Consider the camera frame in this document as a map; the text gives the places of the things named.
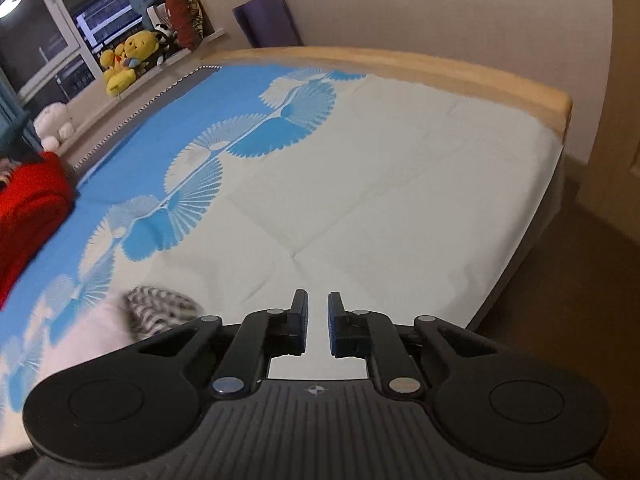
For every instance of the white round plush toy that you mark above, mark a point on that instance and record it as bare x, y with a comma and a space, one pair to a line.
54, 126

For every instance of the red knitted blanket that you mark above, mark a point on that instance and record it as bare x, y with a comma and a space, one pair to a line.
36, 202

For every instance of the white and striped garment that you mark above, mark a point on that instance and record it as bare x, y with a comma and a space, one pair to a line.
118, 321

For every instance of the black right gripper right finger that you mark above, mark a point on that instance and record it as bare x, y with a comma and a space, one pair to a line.
493, 403

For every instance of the wooden bed frame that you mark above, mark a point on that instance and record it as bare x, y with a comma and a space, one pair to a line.
552, 107

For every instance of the black white striped plush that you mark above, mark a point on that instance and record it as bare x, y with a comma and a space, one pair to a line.
166, 38

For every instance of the dark red cushion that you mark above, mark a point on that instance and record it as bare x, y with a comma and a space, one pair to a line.
186, 19

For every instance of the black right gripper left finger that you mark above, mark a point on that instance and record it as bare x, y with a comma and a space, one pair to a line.
134, 404

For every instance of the blue and cream bedsheet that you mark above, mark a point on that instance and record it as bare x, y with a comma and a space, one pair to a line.
261, 180

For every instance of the yellow plush toy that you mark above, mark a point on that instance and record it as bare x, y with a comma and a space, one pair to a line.
121, 65

